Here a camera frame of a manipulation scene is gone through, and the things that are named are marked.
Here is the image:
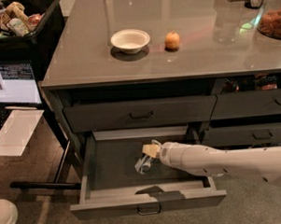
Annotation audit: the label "orange fruit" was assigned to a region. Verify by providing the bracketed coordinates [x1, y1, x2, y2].
[164, 31, 180, 50]

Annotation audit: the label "grey middle right drawer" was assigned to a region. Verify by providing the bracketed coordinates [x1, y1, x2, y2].
[202, 122, 281, 147]

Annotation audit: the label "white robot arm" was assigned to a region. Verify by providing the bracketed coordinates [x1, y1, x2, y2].
[135, 140, 281, 187]

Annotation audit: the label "white paper bowl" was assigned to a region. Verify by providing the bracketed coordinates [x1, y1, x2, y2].
[110, 29, 150, 54]

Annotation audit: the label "grey top left drawer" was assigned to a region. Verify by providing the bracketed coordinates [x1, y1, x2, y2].
[63, 96, 217, 133]

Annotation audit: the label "black bin of snacks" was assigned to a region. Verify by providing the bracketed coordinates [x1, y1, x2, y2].
[0, 0, 64, 61]

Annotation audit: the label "snack bags in drawer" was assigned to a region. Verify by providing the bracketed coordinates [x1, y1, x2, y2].
[222, 74, 277, 92]

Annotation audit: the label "open grey middle drawer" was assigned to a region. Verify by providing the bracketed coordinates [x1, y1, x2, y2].
[71, 126, 227, 219]

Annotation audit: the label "white round object corner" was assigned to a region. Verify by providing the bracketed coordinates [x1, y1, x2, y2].
[0, 199, 18, 224]

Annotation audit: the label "grey top right drawer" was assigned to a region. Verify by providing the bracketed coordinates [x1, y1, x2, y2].
[212, 89, 281, 120]

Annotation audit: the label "glass jar of snacks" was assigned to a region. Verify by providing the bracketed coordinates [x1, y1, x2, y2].
[258, 0, 281, 39]

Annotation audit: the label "silver redbull can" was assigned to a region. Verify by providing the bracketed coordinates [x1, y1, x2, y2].
[134, 155, 155, 175]

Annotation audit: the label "laptop screen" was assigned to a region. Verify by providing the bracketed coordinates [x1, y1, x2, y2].
[0, 63, 42, 105]

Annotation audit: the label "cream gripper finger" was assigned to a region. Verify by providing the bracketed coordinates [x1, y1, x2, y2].
[142, 144, 161, 158]

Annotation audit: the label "black metal stand leg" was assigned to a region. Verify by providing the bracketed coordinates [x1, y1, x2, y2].
[10, 181, 81, 190]

